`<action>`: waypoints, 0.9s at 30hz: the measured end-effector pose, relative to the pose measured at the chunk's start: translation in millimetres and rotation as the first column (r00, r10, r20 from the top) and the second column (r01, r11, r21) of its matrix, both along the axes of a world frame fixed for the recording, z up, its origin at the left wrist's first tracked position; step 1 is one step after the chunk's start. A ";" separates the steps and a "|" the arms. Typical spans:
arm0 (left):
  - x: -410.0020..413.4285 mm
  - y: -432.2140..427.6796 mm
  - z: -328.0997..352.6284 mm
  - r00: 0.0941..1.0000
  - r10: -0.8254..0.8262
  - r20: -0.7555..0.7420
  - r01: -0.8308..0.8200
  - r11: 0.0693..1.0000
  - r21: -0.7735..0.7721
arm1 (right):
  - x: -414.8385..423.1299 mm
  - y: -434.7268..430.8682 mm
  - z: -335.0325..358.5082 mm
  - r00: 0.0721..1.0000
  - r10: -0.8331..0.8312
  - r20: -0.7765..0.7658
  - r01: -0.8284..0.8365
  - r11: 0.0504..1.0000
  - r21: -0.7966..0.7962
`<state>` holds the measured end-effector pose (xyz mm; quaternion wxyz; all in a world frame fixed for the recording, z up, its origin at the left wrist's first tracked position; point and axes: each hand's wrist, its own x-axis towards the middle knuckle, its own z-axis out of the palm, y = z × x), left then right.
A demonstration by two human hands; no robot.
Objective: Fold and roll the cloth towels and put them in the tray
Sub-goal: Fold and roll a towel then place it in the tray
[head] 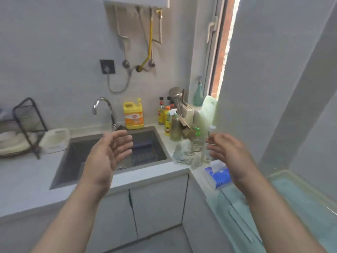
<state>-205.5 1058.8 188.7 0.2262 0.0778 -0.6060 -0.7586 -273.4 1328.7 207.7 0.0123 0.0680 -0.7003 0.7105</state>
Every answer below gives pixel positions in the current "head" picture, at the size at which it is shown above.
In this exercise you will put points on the stainless steel pot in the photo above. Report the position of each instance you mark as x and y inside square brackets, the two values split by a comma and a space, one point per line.
[175, 93]

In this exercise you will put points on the green glass bottle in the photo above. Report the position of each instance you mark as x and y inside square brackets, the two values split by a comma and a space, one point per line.
[198, 97]

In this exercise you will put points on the person's right hand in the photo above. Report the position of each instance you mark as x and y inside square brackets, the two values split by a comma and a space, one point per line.
[237, 160]

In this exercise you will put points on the chrome water valve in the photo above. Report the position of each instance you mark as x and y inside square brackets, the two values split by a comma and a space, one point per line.
[126, 64]
[151, 63]

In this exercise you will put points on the window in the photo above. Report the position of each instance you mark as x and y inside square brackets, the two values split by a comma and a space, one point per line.
[223, 44]

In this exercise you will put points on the dark blue sink rack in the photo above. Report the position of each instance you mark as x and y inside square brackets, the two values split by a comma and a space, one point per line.
[144, 155]

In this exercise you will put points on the grey kitchen sink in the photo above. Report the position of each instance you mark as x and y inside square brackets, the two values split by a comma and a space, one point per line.
[71, 160]

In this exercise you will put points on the beige knife block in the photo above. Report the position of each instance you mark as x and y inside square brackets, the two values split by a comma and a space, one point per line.
[188, 113]

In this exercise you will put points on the brown cardboard box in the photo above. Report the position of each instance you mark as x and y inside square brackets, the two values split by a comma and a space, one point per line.
[187, 130]

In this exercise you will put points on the chrome kitchen faucet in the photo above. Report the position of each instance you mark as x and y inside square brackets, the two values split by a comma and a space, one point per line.
[109, 105]

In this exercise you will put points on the blue white plastic packet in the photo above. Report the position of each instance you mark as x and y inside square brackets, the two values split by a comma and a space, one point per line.
[218, 176]

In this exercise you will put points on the crumpled white plastic bag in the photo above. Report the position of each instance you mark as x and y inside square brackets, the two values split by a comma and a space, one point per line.
[184, 152]

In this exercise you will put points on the clear plastic storage bin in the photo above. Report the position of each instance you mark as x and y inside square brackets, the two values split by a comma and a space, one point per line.
[302, 208]

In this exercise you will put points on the yellow detergent bottle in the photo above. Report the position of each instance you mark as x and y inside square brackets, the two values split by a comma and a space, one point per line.
[133, 115]

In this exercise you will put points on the person's left forearm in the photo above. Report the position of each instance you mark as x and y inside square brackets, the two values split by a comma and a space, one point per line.
[68, 223]

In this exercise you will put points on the white plastic basket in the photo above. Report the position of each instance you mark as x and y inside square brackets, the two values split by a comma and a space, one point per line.
[54, 140]

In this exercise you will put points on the pale green cutting board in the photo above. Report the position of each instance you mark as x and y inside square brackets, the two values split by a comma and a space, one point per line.
[208, 113]

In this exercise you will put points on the black wall socket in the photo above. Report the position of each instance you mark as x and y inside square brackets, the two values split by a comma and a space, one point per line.
[107, 66]

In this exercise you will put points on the yellow squeeze bottle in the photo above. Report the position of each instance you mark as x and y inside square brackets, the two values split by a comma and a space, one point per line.
[167, 123]

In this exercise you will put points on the green cap bottle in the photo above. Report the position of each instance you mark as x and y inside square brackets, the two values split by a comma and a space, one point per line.
[197, 142]

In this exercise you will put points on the person's left hand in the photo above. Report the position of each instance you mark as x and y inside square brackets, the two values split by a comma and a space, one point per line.
[102, 165]

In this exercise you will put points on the clear bottle white cap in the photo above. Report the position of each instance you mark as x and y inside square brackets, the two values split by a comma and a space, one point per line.
[206, 155]

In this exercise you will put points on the grey corrugated pipe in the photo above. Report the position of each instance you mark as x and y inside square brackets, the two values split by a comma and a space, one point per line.
[117, 23]
[160, 26]

